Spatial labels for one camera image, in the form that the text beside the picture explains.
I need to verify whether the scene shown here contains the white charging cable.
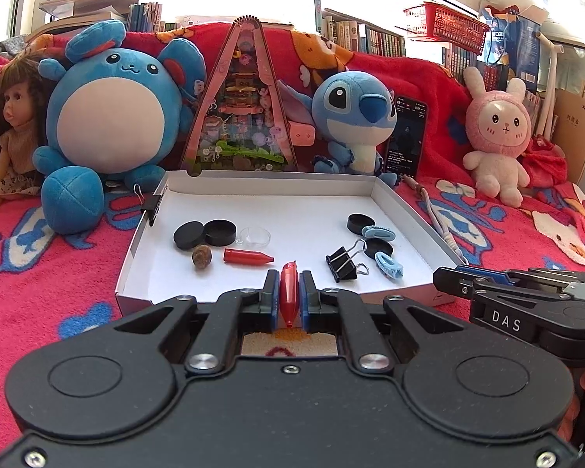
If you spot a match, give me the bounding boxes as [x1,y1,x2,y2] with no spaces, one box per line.
[402,174,469,264]

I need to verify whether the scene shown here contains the short row of blue books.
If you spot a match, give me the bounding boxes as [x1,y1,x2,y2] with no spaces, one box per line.
[127,2,164,32]

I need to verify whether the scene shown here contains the light blue hair clip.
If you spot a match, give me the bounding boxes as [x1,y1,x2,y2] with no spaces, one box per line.
[374,252,404,284]

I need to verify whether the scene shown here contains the clear plastic dome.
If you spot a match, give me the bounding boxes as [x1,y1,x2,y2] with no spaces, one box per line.
[235,227,272,250]

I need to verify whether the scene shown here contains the long row of books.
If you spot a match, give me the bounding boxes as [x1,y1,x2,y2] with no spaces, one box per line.
[314,0,408,57]

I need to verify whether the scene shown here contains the red cartoon printed blanket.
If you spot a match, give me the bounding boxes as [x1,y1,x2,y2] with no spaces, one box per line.
[0,170,585,449]

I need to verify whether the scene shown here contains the red plastic basket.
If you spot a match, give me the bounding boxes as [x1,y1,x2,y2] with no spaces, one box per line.
[402,1,491,55]

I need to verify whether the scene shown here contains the brown acorn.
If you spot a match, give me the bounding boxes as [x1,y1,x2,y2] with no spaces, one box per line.
[191,245,214,269]

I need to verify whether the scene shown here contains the blue alien plush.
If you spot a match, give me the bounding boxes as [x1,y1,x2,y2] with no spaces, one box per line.
[278,71,401,188]

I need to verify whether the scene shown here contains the brown-haired doll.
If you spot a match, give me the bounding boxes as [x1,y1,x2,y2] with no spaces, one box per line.
[0,56,54,213]

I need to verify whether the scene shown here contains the small pink box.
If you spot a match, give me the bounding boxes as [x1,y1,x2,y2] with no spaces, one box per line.
[290,123,317,148]

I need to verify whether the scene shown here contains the white cardboard box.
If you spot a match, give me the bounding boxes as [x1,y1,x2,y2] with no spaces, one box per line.
[114,170,466,320]

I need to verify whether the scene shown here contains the brown cardboard box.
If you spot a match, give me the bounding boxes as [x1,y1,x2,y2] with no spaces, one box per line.
[551,87,585,183]

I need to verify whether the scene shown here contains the small black binder clip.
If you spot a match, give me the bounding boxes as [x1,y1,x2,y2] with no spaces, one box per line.
[134,183,169,227]

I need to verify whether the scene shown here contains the pink bunny plush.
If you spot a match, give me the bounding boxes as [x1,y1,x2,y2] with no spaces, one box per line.
[462,66,531,208]

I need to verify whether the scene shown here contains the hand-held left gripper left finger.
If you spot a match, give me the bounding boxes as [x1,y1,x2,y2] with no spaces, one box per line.
[114,269,281,376]

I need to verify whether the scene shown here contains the black smartphone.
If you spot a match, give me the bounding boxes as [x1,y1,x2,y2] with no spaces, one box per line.
[383,95,430,176]

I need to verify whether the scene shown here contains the round blue mouse plush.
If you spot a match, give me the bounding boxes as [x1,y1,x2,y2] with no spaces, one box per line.
[32,19,208,235]

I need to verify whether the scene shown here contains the stack of books and papers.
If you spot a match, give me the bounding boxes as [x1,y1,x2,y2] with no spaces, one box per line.
[24,0,142,40]

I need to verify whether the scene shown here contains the white pipe rack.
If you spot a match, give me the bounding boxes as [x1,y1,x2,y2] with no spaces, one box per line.
[536,32,566,137]

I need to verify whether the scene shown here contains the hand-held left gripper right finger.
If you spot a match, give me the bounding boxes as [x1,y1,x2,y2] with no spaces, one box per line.
[300,269,469,376]

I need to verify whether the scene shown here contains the blue paper bag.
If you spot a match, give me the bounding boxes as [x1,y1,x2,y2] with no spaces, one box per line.
[478,2,542,93]

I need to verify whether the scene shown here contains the red cloth bundle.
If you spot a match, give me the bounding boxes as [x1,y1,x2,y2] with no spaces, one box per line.
[521,134,569,188]

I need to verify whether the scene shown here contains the row of dark books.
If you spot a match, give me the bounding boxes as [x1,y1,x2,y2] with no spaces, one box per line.
[441,41,510,91]

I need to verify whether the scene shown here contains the red crayon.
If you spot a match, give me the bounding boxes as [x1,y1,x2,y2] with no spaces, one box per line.
[279,262,300,327]
[223,248,275,268]

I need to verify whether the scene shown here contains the hollow black round cap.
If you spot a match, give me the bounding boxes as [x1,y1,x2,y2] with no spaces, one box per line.
[202,219,237,247]

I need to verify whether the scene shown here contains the grey cloth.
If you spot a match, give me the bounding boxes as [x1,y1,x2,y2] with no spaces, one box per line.
[0,34,30,57]

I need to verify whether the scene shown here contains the large black binder clip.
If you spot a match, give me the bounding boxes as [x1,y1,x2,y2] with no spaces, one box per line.
[325,238,371,284]

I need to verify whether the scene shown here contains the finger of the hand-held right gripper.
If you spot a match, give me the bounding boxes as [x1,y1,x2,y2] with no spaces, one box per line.
[433,266,476,299]
[456,263,573,286]

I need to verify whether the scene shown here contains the triangular pink toy box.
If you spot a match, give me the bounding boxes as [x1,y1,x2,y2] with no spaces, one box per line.
[179,14,300,176]

